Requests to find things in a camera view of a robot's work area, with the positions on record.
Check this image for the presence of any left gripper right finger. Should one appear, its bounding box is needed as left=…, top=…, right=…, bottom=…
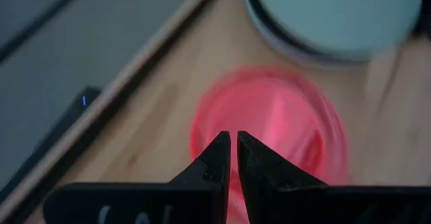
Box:
left=237, top=130, right=431, bottom=224

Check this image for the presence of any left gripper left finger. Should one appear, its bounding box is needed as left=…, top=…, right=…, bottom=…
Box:
left=42, top=131, right=232, bottom=224

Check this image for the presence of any pink transparent plate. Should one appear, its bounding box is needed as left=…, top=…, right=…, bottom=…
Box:
left=189, top=65, right=350, bottom=224

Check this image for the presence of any white plate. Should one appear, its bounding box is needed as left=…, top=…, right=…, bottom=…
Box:
left=242, top=0, right=374, bottom=69

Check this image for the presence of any pale blue plate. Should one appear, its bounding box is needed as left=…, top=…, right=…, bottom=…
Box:
left=251, top=0, right=422, bottom=62

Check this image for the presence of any black box blue light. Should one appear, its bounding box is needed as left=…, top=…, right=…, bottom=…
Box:
left=0, top=85, right=102, bottom=201

